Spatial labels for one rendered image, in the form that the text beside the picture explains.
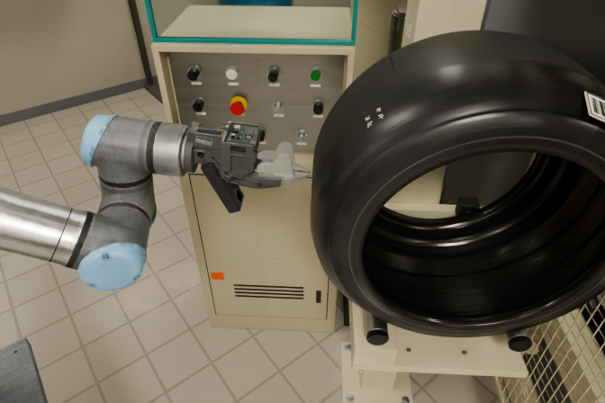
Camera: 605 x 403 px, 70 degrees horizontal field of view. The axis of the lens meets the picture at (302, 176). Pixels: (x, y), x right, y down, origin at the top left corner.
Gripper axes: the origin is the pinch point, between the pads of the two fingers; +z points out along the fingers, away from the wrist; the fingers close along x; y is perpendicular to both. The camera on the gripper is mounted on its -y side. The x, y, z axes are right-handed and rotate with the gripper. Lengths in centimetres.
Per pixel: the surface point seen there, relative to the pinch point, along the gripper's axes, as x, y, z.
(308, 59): 56, 0, -1
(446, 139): -11.4, 17.3, 17.6
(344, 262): -11.4, -8.2, 8.6
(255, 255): 51, -77, -11
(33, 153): 184, -145, -182
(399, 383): 29, -116, 51
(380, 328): -9.5, -27.8, 19.5
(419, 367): -10, -38, 30
